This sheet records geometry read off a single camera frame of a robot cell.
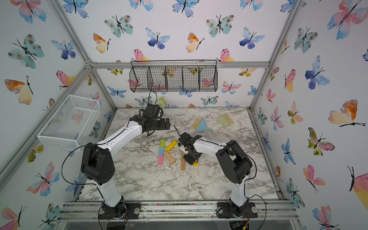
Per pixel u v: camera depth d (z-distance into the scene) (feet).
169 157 3.05
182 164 2.93
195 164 2.93
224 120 3.70
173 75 3.18
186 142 2.38
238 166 1.66
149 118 2.24
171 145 3.23
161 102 3.33
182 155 2.72
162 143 3.27
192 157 2.65
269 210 2.46
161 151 3.15
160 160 3.01
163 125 2.65
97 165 1.55
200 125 3.63
